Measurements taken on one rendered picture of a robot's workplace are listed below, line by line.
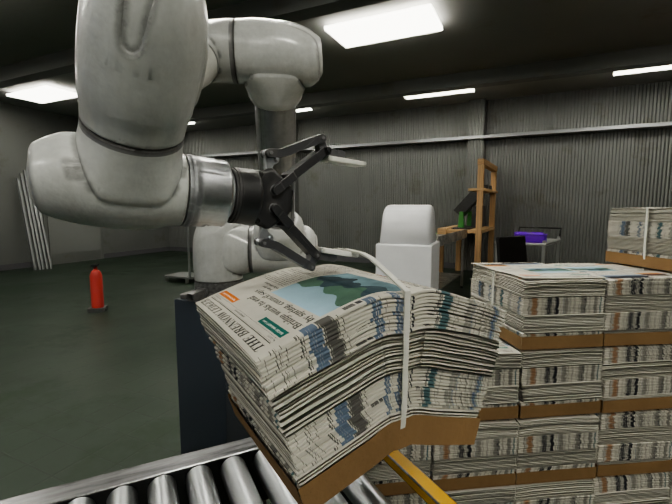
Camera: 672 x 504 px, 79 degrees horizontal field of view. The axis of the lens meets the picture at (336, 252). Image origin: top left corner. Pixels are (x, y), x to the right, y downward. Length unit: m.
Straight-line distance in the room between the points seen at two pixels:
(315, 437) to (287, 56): 0.74
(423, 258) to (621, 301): 2.74
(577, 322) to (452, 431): 0.93
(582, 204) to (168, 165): 8.52
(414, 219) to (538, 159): 4.90
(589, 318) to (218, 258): 1.20
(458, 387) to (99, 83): 0.60
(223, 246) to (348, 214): 8.36
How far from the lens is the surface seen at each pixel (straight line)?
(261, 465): 0.91
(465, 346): 0.66
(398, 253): 4.22
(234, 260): 1.31
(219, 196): 0.52
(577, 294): 1.53
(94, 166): 0.48
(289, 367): 0.49
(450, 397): 0.68
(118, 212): 0.50
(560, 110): 8.95
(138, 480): 0.92
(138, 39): 0.42
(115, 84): 0.43
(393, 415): 0.61
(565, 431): 1.66
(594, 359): 1.63
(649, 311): 1.71
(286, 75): 0.98
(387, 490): 1.52
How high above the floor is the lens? 1.29
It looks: 6 degrees down
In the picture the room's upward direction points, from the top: straight up
